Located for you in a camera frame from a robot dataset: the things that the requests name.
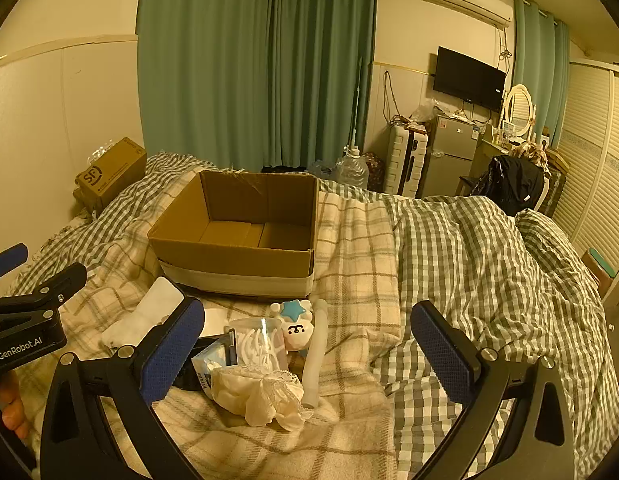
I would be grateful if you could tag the thin white pole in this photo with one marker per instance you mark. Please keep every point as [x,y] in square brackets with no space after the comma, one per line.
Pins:
[358,110]

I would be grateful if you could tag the white louvred wardrobe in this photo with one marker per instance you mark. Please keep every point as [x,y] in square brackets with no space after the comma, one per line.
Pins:
[589,170]

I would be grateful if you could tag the white packet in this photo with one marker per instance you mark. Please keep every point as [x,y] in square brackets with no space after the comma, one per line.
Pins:
[214,321]

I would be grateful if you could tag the black jacket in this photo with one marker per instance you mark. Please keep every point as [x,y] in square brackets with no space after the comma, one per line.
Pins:
[512,182]

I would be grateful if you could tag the green checked duvet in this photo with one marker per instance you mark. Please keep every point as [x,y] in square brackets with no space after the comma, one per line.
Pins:
[489,270]

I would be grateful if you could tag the white oval vanity mirror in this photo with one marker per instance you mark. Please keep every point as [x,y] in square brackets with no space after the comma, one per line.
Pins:
[519,107]

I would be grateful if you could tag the white suitcase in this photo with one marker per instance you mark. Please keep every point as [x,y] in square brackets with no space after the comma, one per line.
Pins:
[402,160]

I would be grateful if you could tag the green curtain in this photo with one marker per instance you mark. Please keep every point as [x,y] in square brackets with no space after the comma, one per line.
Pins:
[204,60]
[539,75]
[324,60]

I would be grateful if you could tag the teal padded stool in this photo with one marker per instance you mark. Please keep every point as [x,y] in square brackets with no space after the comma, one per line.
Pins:
[602,262]

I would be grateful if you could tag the cream lace cloth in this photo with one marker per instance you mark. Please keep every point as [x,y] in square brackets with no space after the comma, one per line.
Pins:
[254,396]

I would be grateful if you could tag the clear plastic jar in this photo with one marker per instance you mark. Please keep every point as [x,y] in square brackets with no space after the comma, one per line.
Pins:
[257,345]

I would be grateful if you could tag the silver fridge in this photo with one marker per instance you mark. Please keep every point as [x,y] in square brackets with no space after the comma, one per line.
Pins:
[449,160]

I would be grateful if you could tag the clear plastic wrapper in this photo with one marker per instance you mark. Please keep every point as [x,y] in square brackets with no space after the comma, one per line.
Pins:
[101,148]

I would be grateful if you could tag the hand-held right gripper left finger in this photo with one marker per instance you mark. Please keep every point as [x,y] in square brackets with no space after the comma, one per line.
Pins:
[172,350]

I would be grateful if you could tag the blue tissue packet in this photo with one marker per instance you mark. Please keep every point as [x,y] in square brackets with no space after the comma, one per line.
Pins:
[209,366]

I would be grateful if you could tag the white tube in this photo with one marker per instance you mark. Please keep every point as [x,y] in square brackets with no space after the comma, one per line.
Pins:
[314,355]

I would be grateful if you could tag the person's left hand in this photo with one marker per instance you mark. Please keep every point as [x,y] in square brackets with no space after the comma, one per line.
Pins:
[11,410]

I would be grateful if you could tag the black case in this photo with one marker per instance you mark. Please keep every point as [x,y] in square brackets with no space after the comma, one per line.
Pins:
[192,377]

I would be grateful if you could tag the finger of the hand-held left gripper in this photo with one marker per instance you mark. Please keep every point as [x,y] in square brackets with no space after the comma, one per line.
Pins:
[64,282]
[9,256]

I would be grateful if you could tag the white plush toy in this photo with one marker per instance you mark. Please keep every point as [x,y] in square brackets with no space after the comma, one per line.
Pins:
[295,332]

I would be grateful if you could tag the white socks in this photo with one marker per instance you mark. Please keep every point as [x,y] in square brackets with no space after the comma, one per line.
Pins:
[144,315]

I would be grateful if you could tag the large clear water bottle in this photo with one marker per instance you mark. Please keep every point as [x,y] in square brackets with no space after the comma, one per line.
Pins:
[353,172]

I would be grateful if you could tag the brown patterned cloth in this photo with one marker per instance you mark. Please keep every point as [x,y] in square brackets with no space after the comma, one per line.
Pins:
[532,152]

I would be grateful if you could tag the closed brown cardboard box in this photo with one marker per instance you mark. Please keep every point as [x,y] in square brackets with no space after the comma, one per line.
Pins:
[114,170]

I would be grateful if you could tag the cream plaid blanket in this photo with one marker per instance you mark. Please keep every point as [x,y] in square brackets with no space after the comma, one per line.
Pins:
[359,270]

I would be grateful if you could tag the crumpled clear plastic bag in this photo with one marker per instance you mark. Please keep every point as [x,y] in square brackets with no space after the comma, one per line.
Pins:
[429,110]

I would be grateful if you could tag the bluish plastic bag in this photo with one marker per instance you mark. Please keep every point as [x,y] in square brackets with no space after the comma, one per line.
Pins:
[322,169]

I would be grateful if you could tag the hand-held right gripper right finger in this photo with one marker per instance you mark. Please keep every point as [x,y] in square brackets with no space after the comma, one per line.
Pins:
[442,355]

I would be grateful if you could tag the black wall television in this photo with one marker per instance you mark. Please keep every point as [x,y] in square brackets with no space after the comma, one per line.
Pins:
[469,80]

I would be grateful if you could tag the dark floral bag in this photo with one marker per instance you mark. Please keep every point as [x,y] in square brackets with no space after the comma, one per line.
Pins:
[374,170]

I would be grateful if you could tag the dressing table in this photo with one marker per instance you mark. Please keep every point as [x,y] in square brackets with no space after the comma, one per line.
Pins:
[492,150]

